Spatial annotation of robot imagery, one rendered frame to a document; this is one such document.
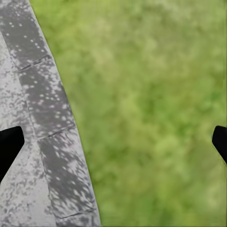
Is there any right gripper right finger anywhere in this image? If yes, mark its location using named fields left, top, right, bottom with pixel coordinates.
left=212, top=126, right=227, bottom=164

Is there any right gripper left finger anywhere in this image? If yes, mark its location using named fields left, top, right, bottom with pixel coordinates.
left=0, top=126, right=25, bottom=182

